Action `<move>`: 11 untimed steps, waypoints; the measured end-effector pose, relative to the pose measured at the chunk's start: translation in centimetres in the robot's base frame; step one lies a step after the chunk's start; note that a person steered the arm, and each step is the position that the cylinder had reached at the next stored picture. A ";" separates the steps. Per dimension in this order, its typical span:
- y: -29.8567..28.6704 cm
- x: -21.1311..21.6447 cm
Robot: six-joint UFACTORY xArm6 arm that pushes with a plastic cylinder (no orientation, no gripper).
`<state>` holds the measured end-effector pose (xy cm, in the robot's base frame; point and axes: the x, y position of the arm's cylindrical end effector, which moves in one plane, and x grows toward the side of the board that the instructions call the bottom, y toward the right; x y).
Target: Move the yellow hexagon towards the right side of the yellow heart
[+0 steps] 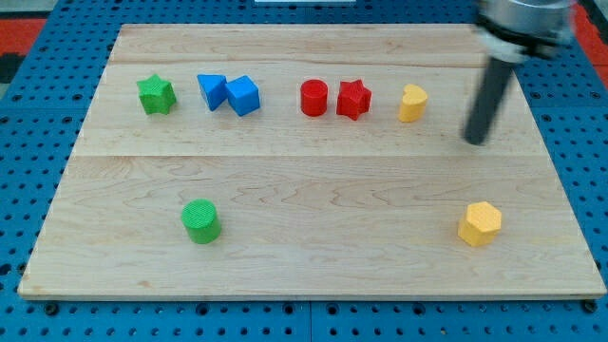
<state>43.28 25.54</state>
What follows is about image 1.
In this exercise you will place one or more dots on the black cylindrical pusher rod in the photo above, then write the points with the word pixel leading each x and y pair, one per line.
pixel 483 112

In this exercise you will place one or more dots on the yellow hexagon block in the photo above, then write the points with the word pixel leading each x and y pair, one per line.
pixel 480 223

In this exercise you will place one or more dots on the light wooden board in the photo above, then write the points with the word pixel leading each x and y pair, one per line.
pixel 311 208

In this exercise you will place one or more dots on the blue cube block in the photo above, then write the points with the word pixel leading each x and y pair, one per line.
pixel 243 95

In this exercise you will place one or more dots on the red star block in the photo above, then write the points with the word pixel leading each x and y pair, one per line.
pixel 353 99

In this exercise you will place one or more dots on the blue triangle block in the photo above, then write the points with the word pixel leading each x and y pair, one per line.
pixel 213 89

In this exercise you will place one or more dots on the green cylinder block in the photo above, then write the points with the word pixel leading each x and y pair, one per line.
pixel 201 221

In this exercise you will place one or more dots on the yellow heart block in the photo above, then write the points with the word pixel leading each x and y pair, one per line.
pixel 413 103

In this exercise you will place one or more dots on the red cylinder block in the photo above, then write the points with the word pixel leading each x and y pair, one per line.
pixel 314 97

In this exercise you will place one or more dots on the green star block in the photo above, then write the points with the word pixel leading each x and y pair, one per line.
pixel 156 95

